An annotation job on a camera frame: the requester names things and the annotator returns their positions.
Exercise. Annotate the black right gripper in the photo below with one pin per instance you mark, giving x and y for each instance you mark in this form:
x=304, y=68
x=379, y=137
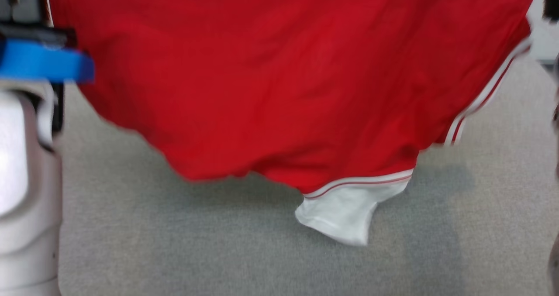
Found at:
x=553, y=7

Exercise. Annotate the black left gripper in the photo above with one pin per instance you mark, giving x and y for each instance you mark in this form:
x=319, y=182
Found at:
x=35, y=33

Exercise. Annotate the red shorts with white trim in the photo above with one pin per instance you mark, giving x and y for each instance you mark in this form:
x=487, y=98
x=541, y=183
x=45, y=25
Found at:
x=284, y=91

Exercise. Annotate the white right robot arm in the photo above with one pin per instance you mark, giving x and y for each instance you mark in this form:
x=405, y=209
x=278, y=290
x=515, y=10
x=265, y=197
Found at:
x=555, y=261

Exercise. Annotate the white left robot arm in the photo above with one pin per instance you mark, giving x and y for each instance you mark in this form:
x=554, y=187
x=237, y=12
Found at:
x=22, y=178

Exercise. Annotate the grey fabric sofa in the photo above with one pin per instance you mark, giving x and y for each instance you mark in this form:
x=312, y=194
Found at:
x=218, y=243

